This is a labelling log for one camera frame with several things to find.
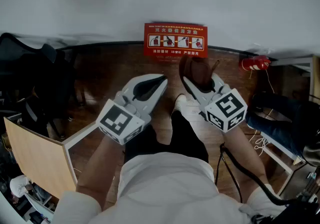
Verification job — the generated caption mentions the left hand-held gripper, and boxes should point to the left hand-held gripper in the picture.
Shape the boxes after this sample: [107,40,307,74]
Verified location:
[96,73,169,146]

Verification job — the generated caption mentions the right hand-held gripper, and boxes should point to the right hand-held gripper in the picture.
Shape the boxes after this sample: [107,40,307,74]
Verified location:
[181,73,248,133]

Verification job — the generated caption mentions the brown cloth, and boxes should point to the brown cloth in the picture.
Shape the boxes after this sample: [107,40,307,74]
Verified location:
[178,54,221,92]

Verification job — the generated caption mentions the red fire extinguisher instruction sign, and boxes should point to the red fire extinguisher instruction sign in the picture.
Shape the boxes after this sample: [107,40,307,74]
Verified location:
[143,23,209,58]

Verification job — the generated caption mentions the person's left forearm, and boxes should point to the person's left forearm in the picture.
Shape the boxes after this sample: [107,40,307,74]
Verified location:
[75,127,126,210]

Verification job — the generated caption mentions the person's right forearm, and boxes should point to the person's right forearm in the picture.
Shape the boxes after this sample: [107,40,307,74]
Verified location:
[221,122,270,193]

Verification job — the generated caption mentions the red fire extinguisher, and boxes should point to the red fire extinguisher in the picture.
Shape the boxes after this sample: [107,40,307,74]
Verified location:
[238,55,272,71]

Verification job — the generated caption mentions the person's white shoe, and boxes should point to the person's white shoe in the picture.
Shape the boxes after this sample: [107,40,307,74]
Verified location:
[171,94,188,116]

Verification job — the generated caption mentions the person's black trousers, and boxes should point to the person's black trousers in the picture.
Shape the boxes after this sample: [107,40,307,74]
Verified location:
[124,110,210,163]

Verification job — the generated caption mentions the white-legged wooden table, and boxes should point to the white-legged wooden table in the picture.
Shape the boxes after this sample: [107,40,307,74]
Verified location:
[259,131,305,195]

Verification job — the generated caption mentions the person's white shirt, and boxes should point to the person's white shirt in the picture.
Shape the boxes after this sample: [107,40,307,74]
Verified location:
[51,151,287,224]

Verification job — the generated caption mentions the black office chair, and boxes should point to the black office chair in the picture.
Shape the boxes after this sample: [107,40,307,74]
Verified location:
[0,32,76,138]

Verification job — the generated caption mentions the light wooden desk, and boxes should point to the light wooden desk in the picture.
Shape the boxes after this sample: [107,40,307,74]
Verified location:
[3,117,101,200]

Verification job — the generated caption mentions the black chest box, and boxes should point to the black chest box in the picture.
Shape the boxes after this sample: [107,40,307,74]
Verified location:
[276,194,320,224]

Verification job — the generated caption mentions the white cord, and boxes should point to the white cord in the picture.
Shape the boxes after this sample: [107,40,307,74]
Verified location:
[248,107,275,156]

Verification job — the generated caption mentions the thick black cable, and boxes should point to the thick black cable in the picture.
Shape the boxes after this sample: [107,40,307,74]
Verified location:
[214,142,301,206]

